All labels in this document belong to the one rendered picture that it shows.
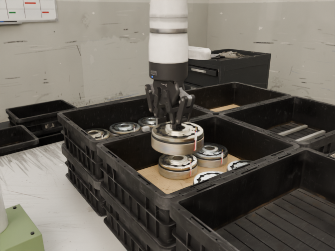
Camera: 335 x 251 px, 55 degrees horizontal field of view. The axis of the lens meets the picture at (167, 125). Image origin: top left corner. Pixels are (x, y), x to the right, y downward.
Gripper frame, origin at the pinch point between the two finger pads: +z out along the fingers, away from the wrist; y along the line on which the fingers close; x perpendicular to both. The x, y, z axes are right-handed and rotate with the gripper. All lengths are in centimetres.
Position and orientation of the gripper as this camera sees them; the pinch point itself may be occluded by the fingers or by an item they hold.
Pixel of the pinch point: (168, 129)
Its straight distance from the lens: 65.5
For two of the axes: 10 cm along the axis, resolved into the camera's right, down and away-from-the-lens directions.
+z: 0.0, 9.4, 3.4
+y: 6.0, 2.7, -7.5
